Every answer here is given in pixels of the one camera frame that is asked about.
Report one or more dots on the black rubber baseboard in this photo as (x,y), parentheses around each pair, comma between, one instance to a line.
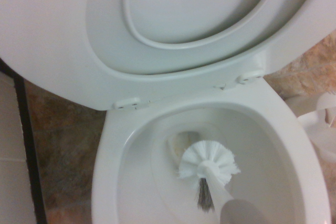
(31,155)

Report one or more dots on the white toilet brush holder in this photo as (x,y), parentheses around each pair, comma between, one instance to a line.
(320,129)

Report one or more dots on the white toilet lid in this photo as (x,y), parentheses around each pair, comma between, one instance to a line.
(197,3)

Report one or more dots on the white toilet seat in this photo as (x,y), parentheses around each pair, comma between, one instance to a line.
(65,51)

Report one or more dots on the white toilet brush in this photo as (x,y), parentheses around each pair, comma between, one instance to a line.
(210,161)

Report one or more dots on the white toilet bowl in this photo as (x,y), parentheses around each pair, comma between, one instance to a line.
(118,161)

